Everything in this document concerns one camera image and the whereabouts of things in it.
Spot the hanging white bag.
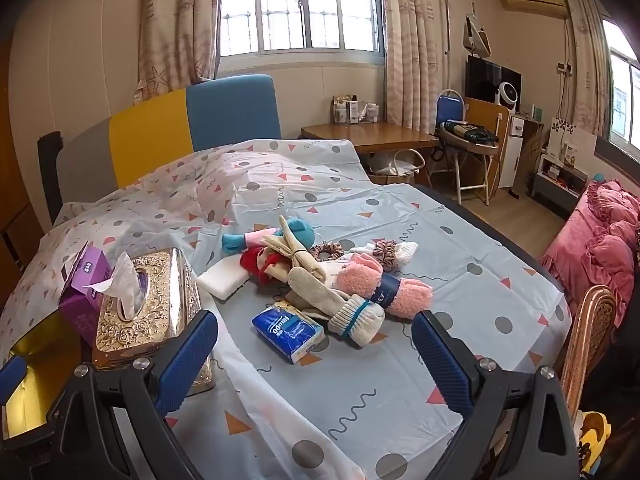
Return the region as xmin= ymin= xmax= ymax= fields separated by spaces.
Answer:
xmin=462 ymin=14 xmax=493 ymax=56

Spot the blue plush toy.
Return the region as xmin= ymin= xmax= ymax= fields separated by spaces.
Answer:
xmin=221 ymin=217 xmax=317 ymax=261

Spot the beige patterned curtain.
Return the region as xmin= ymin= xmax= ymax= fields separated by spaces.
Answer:
xmin=382 ymin=0 xmax=446 ymax=133

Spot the side window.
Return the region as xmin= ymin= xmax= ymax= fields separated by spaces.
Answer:
xmin=600 ymin=17 xmax=640 ymax=148

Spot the beige side curtain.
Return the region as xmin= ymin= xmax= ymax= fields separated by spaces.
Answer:
xmin=557 ymin=0 xmax=608 ymax=136

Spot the purple tissue box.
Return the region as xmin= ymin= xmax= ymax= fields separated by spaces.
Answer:
xmin=57 ymin=240 xmax=115 ymax=347

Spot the gold metal tin box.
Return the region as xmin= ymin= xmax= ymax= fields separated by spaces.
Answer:
xmin=0 ymin=324 xmax=83 ymax=433

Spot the patterned plastic tablecloth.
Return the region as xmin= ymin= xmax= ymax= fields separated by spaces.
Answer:
xmin=0 ymin=137 xmax=573 ymax=480

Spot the folding tray stand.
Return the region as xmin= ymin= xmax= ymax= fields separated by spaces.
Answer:
xmin=435 ymin=125 xmax=501 ymax=206

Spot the white sponge block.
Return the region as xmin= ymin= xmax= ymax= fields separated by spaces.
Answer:
xmin=198 ymin=255 xmax=251 ymax=302

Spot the wooden desk panel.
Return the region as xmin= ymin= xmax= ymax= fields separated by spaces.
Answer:
xmin=462 ymin=97 xmax=511 ymax=188

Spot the black monitor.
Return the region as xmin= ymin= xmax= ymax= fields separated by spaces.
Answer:
xmin=465 ymin=56 xmax=522 ymax=106

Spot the beige starfish print curtain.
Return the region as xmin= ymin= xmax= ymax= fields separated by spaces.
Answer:
xmin=137 ymin=0 xmax=223 ymax=106

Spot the metal pole stand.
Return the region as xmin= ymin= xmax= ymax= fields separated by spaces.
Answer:
xmin=442 ymin=0 xmax=473 ymax=56

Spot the red plush toy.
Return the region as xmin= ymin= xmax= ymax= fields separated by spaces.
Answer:
xmin=240 ymin=246 xmax=291 ymax=286

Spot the beige sock striped cuff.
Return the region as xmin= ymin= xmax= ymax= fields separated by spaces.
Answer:
xmin=286 ymin=266 xmax=387 ymax=347

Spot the grey low shelf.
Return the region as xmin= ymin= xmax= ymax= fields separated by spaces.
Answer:
xmin=530 ymin=152 xmax=588 ymax=213

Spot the dark brown scrunchie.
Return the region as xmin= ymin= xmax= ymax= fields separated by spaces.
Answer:
xmin=310 ymin=242 xmax=343 ymax=261

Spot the wall air conditioner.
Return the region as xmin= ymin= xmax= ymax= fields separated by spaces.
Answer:
xmin=501 ymin=0 xmax=568 ymax=16

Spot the black bag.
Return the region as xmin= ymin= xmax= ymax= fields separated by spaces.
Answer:
xmin=440 ymin=120 xmax=501 ymax=143

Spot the grey yellow blue sofa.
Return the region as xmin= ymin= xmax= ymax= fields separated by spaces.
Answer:
xmin=57 ymin=74 xmax=283 ymax=211

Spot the pink fuzzy socks pair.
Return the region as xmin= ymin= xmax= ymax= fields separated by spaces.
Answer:
xmin=336 ymin=252 xmax=433 ymax=322

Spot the white flower print box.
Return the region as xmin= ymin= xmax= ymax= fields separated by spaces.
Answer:
xmin=547 ymin=117 xmax=598 ymax=171

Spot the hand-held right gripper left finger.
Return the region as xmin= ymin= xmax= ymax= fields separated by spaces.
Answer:
xmin=52 ymin=309 xmax=221 ymax=480

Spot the wooden wardrobe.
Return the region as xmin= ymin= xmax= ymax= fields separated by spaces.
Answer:
xmin=0 ymin=60 xmax=56 ymax=291

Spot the barred window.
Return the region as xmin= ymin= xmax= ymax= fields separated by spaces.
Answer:
xmin=220 ymin=0 xmax=386 ymax=58

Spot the wooden side table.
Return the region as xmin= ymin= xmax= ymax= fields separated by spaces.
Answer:
xmin=300 ymin=121 xmax=442 ymax=186

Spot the white round fan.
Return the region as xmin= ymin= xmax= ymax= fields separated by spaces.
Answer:
xmin=492 ymin=82 xmax=521 ymax=113

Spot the white tote bag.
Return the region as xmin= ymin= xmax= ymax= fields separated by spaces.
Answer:
xmin=372 ymin=150 xmax=426 ymax=178

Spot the pink ruffled bedspread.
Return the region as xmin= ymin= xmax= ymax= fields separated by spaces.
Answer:
xmin=540 ymin=180 xmax=640 ymax=331

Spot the yellow toy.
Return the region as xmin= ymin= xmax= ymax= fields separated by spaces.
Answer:
xmin=575 ymin=410 xmax=613 ymax=476

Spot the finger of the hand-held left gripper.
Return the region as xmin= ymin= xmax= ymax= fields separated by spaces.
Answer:
xmin=0 ymin=354 xmax=28 ymax=407

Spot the white narrow cabinet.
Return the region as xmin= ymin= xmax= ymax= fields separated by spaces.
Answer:
xmin=500 ymin=112 xmax=526 ymax=193

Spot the ornate wooden chair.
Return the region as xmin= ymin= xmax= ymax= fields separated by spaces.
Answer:
xmin=560 ymin=285 xmax=618 ymax=411

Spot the row of small packets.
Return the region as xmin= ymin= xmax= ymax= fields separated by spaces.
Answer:
xmin=330 ymin=94 xmax=381 ymax=126

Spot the blue pocket tissue pack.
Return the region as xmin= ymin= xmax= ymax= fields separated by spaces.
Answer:
xmin=251 ymin=305 xmax=326 ymax=365

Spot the beige cloth bundle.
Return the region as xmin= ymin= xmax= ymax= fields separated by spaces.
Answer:
xmin=259 ymin=215 xmax=321 ymax=283

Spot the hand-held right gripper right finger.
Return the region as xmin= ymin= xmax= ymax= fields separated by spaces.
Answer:
xmin=411 ymin=309 xmax=581 ymax=480

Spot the gold embossed tissue box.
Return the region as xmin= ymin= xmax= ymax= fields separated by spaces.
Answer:
xmin=92 ymin=247 xmax=217 ymax=396

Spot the blue padded chair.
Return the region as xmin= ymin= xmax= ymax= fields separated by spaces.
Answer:
xmin=437 ymin=89 xmax=468 ymax=126

